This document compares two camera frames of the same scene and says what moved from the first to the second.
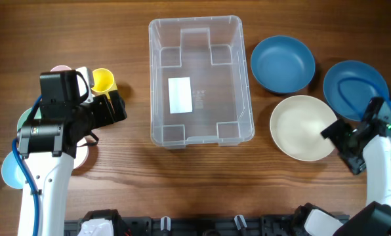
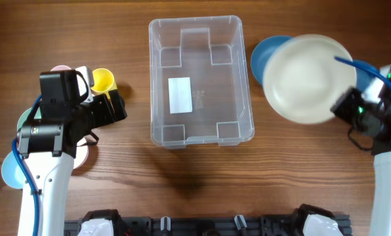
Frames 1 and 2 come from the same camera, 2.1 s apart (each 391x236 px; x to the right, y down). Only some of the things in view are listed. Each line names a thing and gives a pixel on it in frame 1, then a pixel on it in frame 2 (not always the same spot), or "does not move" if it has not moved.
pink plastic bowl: (82, 153) does not move
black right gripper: (341, 141) to (346, 105)
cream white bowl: (296, 123) to (302, 79)
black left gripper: (107, 109) does not move
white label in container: (180, 95) does not move
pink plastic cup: (60, 68) does not move
